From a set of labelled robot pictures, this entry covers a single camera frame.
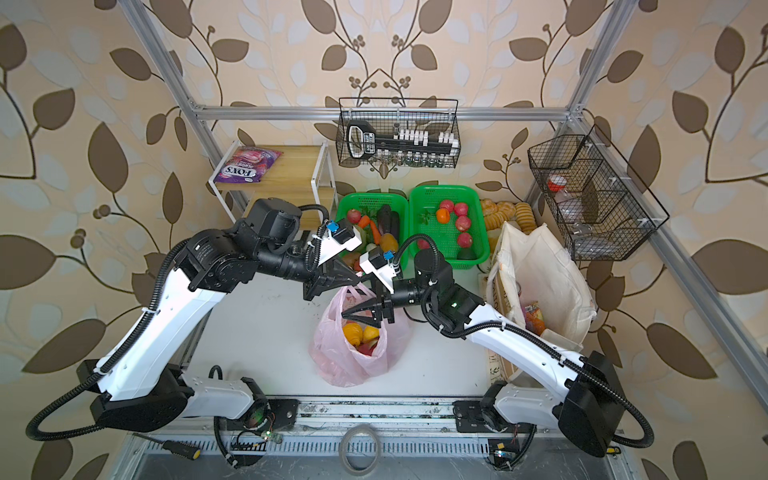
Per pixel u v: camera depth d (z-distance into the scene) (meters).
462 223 1.10
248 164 0.84
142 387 0.38
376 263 0.54
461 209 1.15
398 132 0.81
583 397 0.39
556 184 0.81
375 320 0.56
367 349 0.77
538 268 0.82
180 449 0.69
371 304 0.55
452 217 1.15
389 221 1.10
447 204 1.15
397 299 0.57
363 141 0.84
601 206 0.82
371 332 0.84
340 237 0.47
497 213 1.12
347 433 0.70
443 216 1.12
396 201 1.14
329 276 0.48
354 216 1.12
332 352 0.65
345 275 0.53
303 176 0.85
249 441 0.74
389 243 0.63
